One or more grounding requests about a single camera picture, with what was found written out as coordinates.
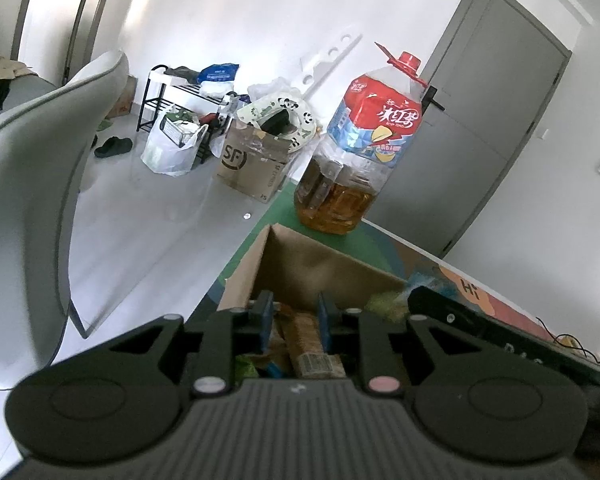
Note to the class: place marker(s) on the black shoe rack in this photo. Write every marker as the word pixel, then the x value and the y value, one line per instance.
pixel 163 91

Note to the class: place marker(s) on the SF cardboard box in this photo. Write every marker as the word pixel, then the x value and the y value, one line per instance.
pixel 253 161

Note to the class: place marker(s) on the white plastic bag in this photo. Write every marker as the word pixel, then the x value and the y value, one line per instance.
pixel 173 142

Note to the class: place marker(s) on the grey chair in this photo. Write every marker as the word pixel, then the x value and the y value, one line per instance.
pixel 44 145

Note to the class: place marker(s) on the dark green snack packet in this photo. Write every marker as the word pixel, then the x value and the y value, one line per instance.
pixel 390 306

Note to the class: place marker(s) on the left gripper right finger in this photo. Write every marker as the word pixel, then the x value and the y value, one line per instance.
pixel 362 341

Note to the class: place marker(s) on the brown box on floor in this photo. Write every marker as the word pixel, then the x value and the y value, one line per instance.
pixel 123 106

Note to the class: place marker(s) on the open white door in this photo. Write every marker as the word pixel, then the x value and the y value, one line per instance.
pixel 44 36

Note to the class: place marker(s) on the colourful cartoon table mat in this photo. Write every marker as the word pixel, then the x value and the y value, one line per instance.
pixel 408 262

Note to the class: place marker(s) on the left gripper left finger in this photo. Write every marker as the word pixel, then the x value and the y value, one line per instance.
pixel 229 333

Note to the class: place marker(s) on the long biscuit packet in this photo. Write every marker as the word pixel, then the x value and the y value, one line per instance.
pixel 303 341

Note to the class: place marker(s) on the blue bag on rack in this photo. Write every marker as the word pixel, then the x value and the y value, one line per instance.
pixel 222 73

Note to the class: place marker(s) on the black slipper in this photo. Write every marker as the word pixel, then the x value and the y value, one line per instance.
pixel 114 146

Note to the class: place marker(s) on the large cooking oil bottle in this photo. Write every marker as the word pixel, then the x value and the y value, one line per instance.
pixel 374 124

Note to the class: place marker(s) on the open cardboard box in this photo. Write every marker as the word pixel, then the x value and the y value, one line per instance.
pixel 296 268

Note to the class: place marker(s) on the grey door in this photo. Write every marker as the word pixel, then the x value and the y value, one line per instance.
pixel 496 67

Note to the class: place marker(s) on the black door handle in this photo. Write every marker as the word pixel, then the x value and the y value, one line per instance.
pixel 429 100

